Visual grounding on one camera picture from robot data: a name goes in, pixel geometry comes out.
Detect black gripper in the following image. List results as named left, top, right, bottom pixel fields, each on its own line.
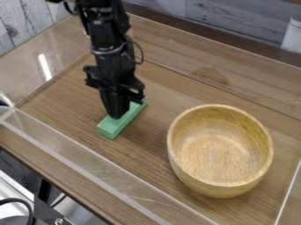
left=84, top=17, right=145, bottom=119

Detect green rectangular block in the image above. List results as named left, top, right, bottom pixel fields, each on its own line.
left=97, top=98, right=149, bottom=140

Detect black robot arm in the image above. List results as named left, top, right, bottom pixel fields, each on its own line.
left=46, top=0, right=145, bottom=119

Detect brown wooden bowl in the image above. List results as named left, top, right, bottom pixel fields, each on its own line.
left=168, top=104, right=275, bottom=199

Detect clear acrylic tray walls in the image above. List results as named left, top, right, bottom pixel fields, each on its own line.
left=0, top=11, right=301, bottom=225

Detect black table leg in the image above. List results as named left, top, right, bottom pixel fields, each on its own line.
left=38, top=179, right=53, bottom=202

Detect white cylindrical container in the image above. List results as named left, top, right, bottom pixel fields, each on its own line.
left=282, top=14, right=301, bottom=54

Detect black metal bracket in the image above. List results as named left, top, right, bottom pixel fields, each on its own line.
left=34, top=197, right=74, bottom=225

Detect black cable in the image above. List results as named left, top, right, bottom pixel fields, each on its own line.
left=0, top=198, right=38, bottom=225

